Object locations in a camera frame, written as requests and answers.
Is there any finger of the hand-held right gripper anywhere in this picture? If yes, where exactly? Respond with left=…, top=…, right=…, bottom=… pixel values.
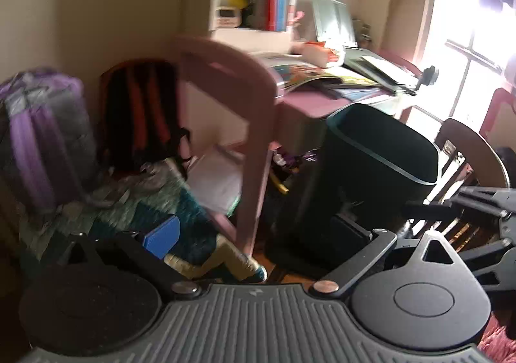
left=457, top=237, right=516, bottom=292
left=405, top=186, right=516, bottom=222

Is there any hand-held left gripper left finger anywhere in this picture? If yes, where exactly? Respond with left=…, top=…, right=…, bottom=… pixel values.
left=52, top=215, right=204, bottom=301

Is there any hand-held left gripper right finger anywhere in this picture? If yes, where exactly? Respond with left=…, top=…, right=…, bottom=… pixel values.
left=310, top=213, right=468, bottom=301

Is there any dark trash bin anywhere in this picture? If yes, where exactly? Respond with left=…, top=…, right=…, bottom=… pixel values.
left=264, top=103, right=442, bottom=279

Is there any teal cream zigzag blanket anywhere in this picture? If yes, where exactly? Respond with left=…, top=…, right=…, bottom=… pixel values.
left=20, top=159, right=269, bottom=285

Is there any brown wooden chair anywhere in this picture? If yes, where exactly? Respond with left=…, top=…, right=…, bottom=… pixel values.
left=397, top=117, right=512, bottom=256

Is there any pink rug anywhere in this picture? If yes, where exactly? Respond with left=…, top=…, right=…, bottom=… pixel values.
left=478, top=312, right=516, bottom=363

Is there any white book green edge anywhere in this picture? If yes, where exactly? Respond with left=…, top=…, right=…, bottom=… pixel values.
left=186, top=148, right=245, bottom=215

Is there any purple toy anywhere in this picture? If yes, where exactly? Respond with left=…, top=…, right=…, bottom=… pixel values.
left=273, top=144, right=320, bottom=172

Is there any black red backpack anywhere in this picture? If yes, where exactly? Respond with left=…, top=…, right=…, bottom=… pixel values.
left=99, top=58, right=192, bottom=176

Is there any black desk clamp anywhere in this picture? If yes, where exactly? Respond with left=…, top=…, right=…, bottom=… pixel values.
left=415, top=66, right=441, bottom=93

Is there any pink desk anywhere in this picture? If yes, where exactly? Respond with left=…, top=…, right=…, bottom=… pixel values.
left=258, top=47, right=426, bottom=156

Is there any pink chair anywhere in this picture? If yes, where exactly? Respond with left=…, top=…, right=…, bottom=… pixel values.
left=173, top=35, right=280, bottom=257

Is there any bright window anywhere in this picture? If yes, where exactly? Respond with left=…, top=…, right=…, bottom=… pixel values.
left=419, top=0, right=516, bottom=140

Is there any purple grey quilted bag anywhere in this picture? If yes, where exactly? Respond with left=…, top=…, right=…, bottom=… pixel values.
left=0, top=68, right=99, bottom=212

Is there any stack of grey papers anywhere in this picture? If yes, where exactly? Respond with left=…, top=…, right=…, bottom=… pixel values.
left=342, top=46, right=419, bottom=96

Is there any open colourful magazine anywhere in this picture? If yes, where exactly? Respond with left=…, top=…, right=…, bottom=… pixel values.
left=269, top=60, right=380, bottom=93

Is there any orange white packet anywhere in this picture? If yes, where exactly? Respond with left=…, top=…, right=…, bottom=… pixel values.
left=300, top=40, right=348, bottom=68

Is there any grey green book stand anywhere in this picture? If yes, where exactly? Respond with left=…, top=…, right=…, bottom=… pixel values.
left=308, top=0, right=358, bottom=48

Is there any small white clock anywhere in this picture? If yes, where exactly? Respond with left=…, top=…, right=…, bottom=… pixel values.
left=213, top=6, right=243, bottom=29

